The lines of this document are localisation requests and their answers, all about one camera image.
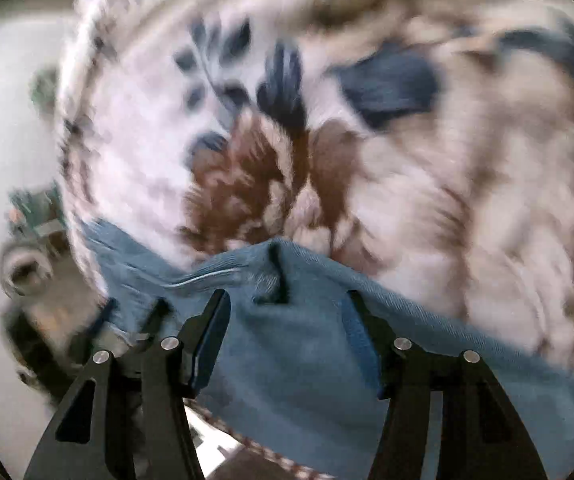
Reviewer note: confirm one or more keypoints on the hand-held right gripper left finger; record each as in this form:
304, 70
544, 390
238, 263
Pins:
211, 342

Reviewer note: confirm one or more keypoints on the teal storage rack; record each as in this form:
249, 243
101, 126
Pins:
37, 210

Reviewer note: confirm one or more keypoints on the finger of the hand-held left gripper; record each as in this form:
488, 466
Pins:
159, 310
108, 309

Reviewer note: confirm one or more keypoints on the blue denim pants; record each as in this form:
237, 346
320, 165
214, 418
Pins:
292, 360

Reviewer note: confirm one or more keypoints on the floral bed blanket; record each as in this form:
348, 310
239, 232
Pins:
417, 185

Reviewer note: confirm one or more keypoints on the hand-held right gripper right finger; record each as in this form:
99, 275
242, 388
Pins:
359, 342

